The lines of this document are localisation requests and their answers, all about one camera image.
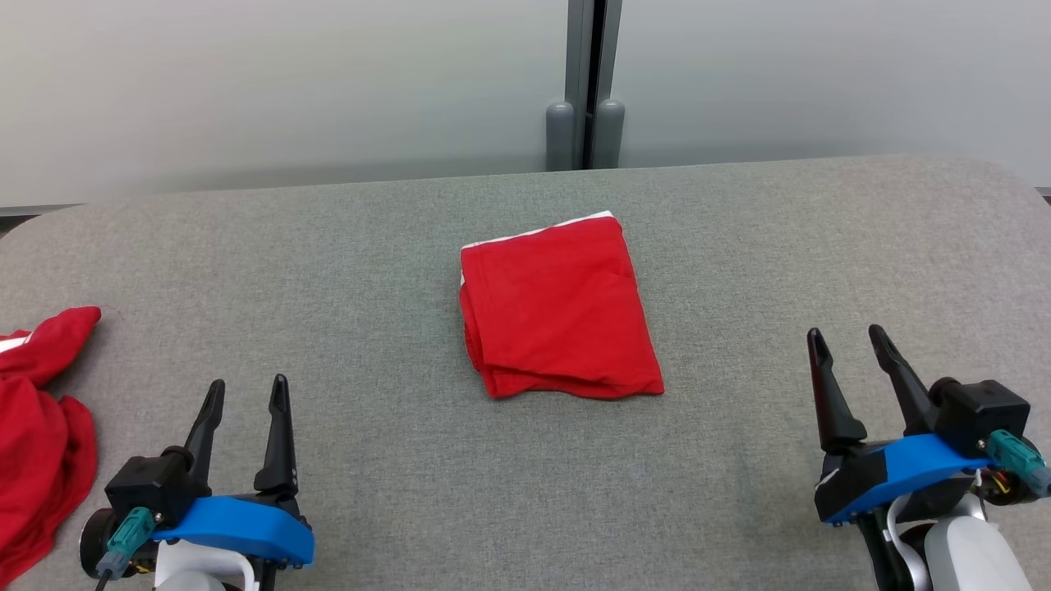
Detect red basketball jersey white sleeves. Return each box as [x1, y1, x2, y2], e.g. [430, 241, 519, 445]
[0, 306, 103, 585]

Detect grey partition post round feet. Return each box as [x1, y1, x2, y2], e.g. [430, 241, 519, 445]
[545, 0, 626, 172]

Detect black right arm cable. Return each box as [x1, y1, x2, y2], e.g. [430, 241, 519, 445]
[858, 507, 914, 591]

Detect teal left camera connector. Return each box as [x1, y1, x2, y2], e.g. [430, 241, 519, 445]
[97, 506, 158, 577]

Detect teal right camera connector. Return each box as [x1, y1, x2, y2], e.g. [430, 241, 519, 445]
[985, 429, 1051, 498]

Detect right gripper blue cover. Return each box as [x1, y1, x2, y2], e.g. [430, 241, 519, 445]
[806, 324, 990, 526]

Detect teal camera connector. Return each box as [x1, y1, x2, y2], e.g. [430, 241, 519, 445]
[97, 506, 158, 577]
[985, 429, 1051, 498]

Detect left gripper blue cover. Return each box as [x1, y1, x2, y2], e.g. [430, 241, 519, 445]
[152, 374, 315, 591]

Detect red shorts with white trim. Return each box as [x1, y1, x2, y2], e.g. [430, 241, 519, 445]
[458, 211, 665, 401]

